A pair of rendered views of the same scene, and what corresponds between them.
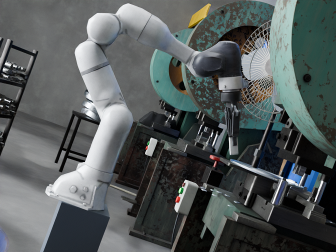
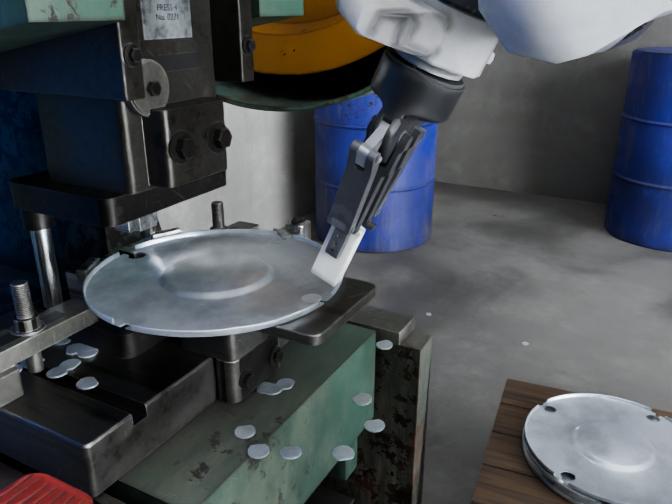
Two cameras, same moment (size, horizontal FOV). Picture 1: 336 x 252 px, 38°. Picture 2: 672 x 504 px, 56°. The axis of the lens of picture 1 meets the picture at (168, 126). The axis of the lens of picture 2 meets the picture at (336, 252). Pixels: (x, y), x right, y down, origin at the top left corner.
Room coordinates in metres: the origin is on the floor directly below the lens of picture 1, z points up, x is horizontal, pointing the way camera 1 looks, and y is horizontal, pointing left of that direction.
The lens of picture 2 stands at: (2.32, 0.10, 1.07)
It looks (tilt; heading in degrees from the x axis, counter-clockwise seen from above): 21 degrees down; 218
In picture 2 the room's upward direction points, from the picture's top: straight up
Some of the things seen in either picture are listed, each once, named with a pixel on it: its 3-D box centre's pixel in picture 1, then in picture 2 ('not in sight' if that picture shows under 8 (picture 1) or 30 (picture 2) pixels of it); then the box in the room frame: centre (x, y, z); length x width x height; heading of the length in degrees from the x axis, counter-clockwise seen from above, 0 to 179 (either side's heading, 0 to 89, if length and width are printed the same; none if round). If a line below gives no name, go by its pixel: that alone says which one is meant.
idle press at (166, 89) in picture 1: (197, 121); not in sight; (5.40, -0.28, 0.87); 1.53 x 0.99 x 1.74; 102
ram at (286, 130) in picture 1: (309, 119); (138, 39); (1.89, -0.50, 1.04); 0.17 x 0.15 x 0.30; 99
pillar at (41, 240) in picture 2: (303, 180); (44, 250); (1.99, -0.59, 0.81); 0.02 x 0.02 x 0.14
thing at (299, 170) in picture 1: (298, 170); (137, 211); (1.90, -0.53, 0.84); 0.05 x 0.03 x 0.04; 9
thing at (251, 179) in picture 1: (248, 186); (254, 333); (1.87, -0.37, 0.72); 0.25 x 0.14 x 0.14; 99
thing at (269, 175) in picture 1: (266, 173); (217, 273); (1.88, -0.41, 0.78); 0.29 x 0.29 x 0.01
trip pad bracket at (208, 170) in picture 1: (208, 188); not in sight; (2.17, -0.26, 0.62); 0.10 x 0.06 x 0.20; 9
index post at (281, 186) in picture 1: (279, 191); (298, 249); (1.70, -0.44, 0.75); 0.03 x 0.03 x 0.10; 9
